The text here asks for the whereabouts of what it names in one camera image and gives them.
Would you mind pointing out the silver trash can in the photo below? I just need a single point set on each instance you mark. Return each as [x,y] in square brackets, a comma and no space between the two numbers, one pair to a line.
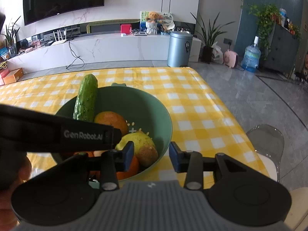
[179,50]

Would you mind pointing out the yellow checkered tablecloth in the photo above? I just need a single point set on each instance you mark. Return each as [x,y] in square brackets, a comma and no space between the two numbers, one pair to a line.
[192,105]

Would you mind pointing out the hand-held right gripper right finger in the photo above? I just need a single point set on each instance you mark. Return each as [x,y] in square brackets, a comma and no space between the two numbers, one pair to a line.
[175,157]

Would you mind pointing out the orange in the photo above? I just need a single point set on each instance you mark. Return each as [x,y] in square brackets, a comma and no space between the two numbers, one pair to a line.
[131,169]
[83,153]

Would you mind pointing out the brown teddy bear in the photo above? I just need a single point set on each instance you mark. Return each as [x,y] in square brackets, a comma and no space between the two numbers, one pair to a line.
[152,16]

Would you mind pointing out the round paper fan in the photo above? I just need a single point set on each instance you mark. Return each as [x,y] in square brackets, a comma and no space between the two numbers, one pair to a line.
[167,21]

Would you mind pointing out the orange cardboard box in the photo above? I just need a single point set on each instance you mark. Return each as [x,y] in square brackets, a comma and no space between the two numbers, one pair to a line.
[13,76]

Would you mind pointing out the potted grass plant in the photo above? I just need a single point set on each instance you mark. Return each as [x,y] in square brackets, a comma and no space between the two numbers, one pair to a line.
[10,41]

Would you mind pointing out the yellow-green pear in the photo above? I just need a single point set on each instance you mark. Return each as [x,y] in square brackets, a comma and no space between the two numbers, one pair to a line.
[139,140]

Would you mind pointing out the green colander bowl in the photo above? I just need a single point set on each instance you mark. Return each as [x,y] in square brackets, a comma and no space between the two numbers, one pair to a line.
[154,115]

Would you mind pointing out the black television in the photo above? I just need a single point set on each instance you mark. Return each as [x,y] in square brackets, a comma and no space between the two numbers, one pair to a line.
[62,0]

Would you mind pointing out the tall potted leafy plant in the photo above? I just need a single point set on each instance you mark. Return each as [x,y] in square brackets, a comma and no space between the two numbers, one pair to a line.
[207,53]

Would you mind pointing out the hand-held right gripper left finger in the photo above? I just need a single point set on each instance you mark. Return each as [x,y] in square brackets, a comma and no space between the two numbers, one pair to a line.
[128,156]

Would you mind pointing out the green cucumber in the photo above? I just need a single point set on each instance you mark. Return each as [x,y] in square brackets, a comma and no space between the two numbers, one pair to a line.
[86,98]

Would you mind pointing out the blue water jug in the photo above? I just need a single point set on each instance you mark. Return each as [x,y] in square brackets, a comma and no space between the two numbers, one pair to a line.
[251,57]

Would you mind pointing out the brown kiwi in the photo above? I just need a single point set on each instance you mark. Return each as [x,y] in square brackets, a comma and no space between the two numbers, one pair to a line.
[148,156]

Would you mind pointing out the red box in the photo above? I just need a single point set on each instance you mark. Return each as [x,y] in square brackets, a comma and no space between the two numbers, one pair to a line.
[125,28]

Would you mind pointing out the red-green mango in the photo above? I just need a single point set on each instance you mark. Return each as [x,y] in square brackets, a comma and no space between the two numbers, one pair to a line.
[110,122]

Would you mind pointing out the trailing green houseplant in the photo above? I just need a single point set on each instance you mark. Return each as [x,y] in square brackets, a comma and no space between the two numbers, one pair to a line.
[264,16]

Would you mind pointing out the white plastic bag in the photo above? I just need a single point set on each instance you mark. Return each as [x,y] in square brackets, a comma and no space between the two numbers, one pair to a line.
[217,55]

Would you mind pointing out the clear plastic chair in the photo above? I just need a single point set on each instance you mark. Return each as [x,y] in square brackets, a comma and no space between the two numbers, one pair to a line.
[267,137]

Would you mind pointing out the pink box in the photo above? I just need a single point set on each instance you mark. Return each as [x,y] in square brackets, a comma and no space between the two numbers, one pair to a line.
[3,78]

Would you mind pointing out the grey drawer cabinet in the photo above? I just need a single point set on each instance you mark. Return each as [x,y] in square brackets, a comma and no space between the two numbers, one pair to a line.
[281,50]

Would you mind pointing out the white wifi router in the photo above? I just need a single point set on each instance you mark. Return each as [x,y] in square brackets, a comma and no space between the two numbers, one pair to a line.
[60,41]

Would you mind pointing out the person's left hand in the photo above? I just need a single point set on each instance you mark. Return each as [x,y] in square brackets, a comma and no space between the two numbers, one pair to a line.
[7,197]

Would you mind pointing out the white marble media console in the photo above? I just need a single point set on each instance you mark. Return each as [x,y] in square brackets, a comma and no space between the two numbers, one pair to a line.
[108,50]

